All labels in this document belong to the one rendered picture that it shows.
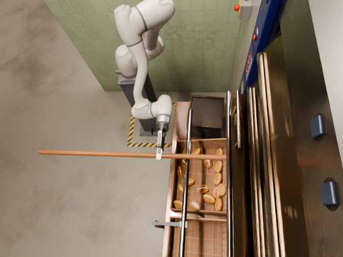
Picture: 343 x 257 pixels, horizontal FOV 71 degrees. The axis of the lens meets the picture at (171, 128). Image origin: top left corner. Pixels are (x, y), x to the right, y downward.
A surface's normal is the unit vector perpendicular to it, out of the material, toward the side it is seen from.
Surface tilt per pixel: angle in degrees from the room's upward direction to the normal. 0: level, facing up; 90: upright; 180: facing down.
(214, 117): 0
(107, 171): 0
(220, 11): 90
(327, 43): 0
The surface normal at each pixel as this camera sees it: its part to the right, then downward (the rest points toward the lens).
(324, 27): -0.11, -0.41
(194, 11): -0.09, 0.91
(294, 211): -0.97, -0.17
